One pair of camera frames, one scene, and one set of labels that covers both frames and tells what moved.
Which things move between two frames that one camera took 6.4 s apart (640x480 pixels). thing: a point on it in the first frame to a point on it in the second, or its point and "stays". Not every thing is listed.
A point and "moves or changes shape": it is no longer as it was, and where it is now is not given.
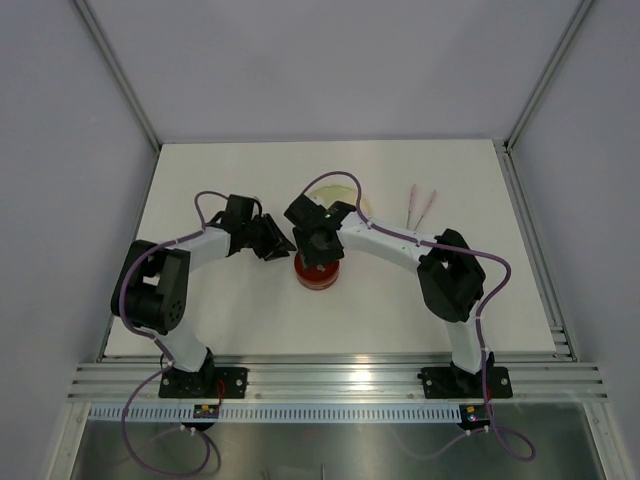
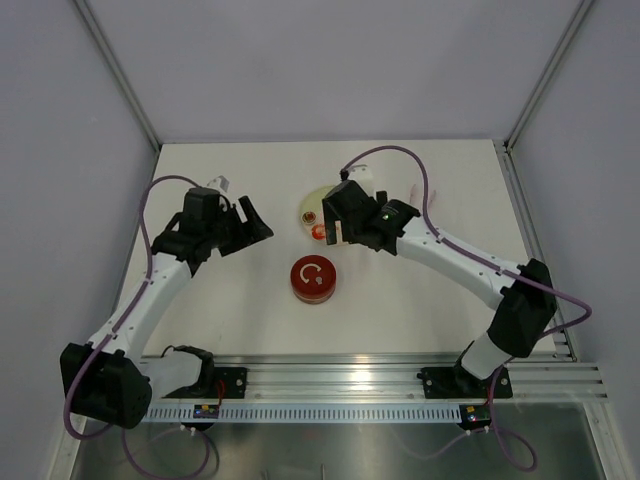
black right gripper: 308,256 to 330,223
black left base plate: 214,382 stays
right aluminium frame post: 565,37 stays
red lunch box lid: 319,276 moves or changes shape
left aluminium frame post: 119,70 stays
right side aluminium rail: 537,254 stays
